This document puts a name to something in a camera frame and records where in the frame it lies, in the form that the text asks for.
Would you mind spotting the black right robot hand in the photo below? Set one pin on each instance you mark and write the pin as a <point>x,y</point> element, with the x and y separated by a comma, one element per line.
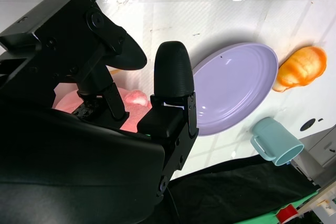
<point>78,155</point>

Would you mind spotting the pink plush doll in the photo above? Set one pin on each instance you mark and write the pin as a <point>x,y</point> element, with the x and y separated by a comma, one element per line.
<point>131,119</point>

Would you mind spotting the purple plate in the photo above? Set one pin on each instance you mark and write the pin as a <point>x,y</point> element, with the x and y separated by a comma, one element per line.
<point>233,87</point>

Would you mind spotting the black backdrop cloth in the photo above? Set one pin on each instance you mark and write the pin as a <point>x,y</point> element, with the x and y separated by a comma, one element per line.
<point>236,190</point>

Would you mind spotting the green mat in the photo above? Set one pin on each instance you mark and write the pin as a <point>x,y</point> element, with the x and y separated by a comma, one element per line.
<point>262,214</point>

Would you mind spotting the teal mug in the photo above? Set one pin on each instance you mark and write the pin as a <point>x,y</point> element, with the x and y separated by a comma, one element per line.
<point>275,137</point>

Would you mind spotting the red tape roll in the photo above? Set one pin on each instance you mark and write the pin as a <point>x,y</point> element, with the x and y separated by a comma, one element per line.
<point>286,213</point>

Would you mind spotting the black round table grommet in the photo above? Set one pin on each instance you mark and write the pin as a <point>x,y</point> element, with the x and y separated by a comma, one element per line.
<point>307,125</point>

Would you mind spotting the orange striped pumpkin plush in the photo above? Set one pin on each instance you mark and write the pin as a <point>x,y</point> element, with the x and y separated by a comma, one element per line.
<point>302,69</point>

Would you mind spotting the grey cabinet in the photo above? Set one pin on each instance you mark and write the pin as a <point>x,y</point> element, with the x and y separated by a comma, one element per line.
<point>319,153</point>

